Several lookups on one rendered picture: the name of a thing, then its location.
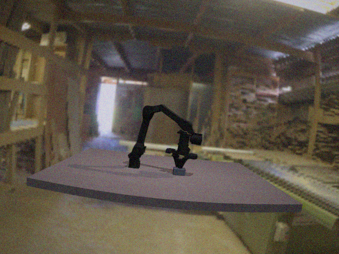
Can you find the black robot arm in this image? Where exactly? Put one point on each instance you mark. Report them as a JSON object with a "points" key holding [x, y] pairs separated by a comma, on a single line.
{"points": [[147, 114]]}

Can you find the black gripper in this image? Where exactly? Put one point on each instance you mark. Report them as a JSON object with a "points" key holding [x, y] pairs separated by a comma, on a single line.
{"points": [[182, 150]]}

